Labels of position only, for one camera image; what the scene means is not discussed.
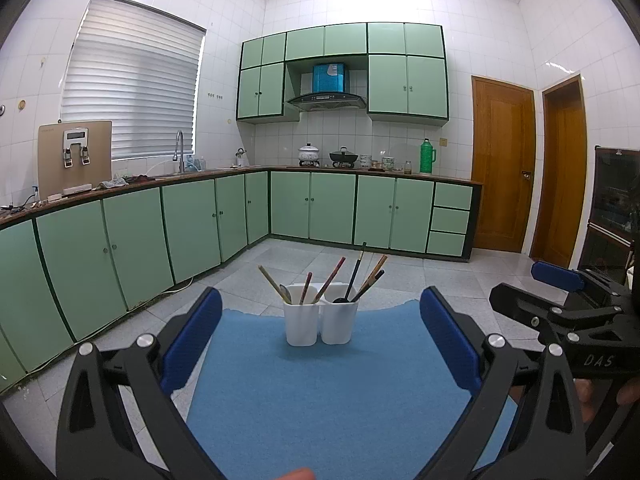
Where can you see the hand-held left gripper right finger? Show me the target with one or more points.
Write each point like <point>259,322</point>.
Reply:
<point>450,340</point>

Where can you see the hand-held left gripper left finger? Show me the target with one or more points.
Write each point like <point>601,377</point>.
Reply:
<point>192,340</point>

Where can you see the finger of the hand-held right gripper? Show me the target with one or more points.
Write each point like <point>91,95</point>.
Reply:
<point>520,302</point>
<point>557,275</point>

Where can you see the black chopstick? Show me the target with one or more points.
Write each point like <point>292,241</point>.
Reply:
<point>372,282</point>
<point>356,270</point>

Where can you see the tan wooden chopstick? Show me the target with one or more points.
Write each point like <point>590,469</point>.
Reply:
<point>270,282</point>

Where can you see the brown wooden chopstick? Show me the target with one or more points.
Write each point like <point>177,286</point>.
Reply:
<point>373,275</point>
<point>378,263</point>

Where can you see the metal spoon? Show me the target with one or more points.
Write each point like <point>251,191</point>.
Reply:
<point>285,292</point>

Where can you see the white utensil cup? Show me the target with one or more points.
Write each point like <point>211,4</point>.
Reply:
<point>301,325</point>
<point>339,325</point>

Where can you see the black spoon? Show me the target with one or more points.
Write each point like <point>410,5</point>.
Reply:
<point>341,300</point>

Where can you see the dark red chopstick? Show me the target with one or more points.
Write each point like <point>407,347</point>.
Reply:
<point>306,287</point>

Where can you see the red printed chopstick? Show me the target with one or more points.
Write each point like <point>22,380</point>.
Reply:
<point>330,279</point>

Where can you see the person's right hand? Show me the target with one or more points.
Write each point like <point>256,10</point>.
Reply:
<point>585,400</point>

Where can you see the person's left hand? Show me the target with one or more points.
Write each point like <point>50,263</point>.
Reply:
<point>298,475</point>

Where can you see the black glass cabinet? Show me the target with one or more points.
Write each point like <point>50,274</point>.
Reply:
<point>610,210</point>

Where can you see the wooden door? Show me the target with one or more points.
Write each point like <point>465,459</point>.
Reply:
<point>502,170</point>
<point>562,180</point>

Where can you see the green base cabinets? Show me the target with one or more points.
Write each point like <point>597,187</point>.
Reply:
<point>200,220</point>

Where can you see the blue mat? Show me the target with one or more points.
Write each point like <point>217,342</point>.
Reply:
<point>325,400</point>

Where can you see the dark red cloth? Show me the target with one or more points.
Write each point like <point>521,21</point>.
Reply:
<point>140,178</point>

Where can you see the green thermos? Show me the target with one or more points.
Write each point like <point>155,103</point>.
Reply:
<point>426,160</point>

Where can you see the bottles beside sink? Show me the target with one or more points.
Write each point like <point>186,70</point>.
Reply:
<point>196,163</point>

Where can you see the grey dish cloth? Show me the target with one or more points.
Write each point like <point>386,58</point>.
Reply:
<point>112,182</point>

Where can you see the steel kitchen faucet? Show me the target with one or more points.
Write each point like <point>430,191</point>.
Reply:
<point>179,150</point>

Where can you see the stack of bowls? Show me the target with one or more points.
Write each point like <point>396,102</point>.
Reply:
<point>366,161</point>

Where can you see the water purifier unit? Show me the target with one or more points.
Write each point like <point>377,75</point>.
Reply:
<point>97,155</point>

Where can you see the black wok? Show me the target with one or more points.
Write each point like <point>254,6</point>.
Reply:
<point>344,157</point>

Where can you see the white cooking pot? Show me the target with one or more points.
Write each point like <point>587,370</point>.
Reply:
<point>309,155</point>

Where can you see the green upper cabinets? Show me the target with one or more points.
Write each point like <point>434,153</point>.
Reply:
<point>410,85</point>

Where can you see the white window blind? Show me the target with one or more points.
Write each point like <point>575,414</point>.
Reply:
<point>135,80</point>

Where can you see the range hood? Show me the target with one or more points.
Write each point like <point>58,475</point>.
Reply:
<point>327,85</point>

